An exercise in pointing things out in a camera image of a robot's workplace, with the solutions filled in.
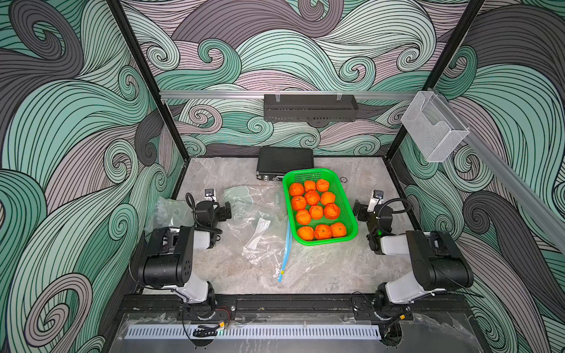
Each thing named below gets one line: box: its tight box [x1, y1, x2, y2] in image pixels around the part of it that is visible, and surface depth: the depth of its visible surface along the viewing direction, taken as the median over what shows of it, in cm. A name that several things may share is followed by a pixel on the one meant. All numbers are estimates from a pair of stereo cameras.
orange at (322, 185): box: [315, 178, 330, 193], surface depth 105 cm
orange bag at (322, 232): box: [313, 223, 333, 240], surface depth 87 cm
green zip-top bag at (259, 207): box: [220, 183, 288, 232], surface depth 100 cm
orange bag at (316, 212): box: [309, 205, 323, 220], surface depth 95 cm
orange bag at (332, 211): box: [323, 202, 340, 220], surface depth 94 cm
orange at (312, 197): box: [304, 189, 321, 206], surface depth 99 cm
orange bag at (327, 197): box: [320, 191, 336, 206], surface depth 99 cm
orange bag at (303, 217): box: [296, 209, 312, 226], surface depth 93 cm
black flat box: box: [256, 147, 315, 181], surface depth 113 cm
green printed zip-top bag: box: [144, 196, 195, 232], surface depth 95 cm
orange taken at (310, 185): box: [304, 180, 316, 192], surface depth 103 cm
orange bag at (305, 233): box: [297, 226, 315, 241], surface depth 88 cm
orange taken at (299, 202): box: [291, 194, 307, 212], surface depth 97 cm
